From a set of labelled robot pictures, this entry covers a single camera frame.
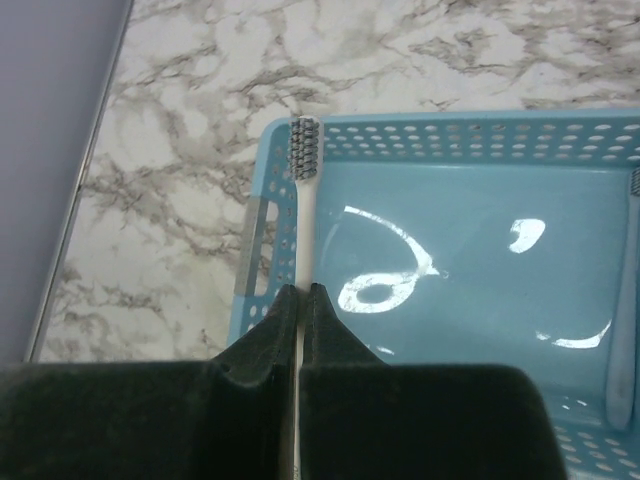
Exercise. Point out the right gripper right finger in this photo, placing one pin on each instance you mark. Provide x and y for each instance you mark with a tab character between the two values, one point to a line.
361	418

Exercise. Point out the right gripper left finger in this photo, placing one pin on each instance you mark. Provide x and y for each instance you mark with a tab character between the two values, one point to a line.
229	417

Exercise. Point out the blue plastic basket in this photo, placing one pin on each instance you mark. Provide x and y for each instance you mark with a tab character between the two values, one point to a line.
488	237

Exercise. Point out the grey toothbrush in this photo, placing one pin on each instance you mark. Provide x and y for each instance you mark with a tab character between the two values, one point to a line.
621	374
305	156

